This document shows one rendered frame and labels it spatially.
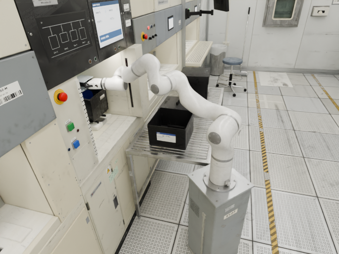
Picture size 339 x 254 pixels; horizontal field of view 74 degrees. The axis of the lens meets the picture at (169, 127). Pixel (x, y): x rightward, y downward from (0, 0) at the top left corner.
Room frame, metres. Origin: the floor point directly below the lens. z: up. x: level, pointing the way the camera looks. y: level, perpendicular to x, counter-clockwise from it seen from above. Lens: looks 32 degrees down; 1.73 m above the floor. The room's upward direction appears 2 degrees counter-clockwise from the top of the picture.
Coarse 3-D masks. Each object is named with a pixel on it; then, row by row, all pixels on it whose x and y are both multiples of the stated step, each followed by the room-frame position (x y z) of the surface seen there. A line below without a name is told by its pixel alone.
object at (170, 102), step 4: (168, 96) 1.95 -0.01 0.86; (172, 96) 1.95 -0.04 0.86; (164, 100) 1.86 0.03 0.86; (168, 100) 1.86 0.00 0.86; (172, 100) 1.86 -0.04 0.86; (176, 100) 1.85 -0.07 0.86; (164, 104) 1.78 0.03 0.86; (168, 104) 1.78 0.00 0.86; (172, 104) 1.77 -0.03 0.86; (176, 104) 1.75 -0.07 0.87; (180, 104) 1.77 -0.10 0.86; (172, 108) 1.70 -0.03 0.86; (176, 108) 1.69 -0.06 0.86; (180, 108) 1.69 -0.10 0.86; (184, 108) 1.69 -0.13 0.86
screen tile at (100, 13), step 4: (104, 8) 1.35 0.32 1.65; (96, 12) 1.27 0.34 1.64; (100, 12) 1.31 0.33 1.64; (96, 16) 1.27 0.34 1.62; (100, 16) 1.30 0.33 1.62; (104, 16) 1.34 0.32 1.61; (96, 20) 1.26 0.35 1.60; (108, 20) 1.38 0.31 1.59; (100, 24) 1.29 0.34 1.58; (104, 24) 1.33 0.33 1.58; (108, 24) 1.37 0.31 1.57; (100, 28) 1.28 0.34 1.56; (104, 28) 1.32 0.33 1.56; (108, 28) 1.36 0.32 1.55; (100, 32) 1.28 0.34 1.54
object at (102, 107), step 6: (78, 78) 1.50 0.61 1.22; (84, 78) 1.51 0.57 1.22; (90, 78) 1.52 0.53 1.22; (84, 90) 1.48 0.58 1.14; (90, 90) 1.61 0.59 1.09; (96, 90) 1.60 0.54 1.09; (102, 90) 1.54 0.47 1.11; (96, 96) 1.46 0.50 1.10; (102, 96) 1.53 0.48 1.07; (84, 102) 1.39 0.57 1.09; (90, 102) 1.38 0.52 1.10; (96, 102) 1.44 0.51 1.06; (102, 102) 1.52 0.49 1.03; (90, 108) 1.38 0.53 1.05; (96, 108) 1.43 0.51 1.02; (102, 108) 1.51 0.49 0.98; (90, 114) 1.38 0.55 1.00; (96, 114) 1.42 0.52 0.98; (102, 114) 1.54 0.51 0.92; (90, 120) 1.45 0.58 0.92; (96, 120) 1.41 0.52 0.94
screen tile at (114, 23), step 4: (108, 8) 1.40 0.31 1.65; (112, 8) 1.44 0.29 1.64; (108, 12) 1.39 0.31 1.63; (112, 12) 1.43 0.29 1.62; (116, 12) 1.47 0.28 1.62; (112, 20) 1.42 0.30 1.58; (116, 20) 1.46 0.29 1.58; (112, 24) 1.41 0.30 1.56; (116, 24) 1.45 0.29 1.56; (120, 24) 1.50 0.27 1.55; (112, 28) 1.40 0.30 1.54
